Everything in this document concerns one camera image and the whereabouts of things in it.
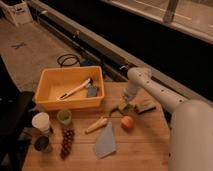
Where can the black side furniture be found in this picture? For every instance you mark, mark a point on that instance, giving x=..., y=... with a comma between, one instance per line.
x=14, y=111

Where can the orange peach fruit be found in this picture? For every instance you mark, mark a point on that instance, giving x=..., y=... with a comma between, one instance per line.
x=127, y=122

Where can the green plastic cup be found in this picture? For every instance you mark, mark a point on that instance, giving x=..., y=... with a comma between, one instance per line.
x=64, y=117

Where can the small blue-grey block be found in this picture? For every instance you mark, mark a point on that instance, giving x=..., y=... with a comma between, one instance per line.
x=92, y=91

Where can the bunch of dark grapes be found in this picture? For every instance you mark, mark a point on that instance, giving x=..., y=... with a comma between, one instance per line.
x=68, y=137

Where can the dark round can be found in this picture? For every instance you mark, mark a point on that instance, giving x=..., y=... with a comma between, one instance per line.
x=42, y=144

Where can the blue object on floor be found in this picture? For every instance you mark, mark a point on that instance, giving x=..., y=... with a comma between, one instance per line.
x=86, y=62

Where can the yellow plastic tray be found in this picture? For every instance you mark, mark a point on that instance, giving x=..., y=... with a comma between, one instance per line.
x=55, y=82

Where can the white storage crate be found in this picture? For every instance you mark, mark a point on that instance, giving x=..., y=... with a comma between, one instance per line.
x=17, y=14

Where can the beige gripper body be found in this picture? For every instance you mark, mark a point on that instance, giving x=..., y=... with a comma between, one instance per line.
x=129, y=93

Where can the grey-blue cloth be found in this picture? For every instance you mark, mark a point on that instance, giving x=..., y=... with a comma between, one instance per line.
x=105, y=143

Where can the white brush in tray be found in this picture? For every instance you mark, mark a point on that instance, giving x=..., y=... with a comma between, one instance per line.
x=74, y=90

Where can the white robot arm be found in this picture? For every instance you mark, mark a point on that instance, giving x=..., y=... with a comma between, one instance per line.
x=191, y=134

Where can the white paper cup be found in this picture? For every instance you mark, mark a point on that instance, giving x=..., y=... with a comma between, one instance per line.
x=41, y=121

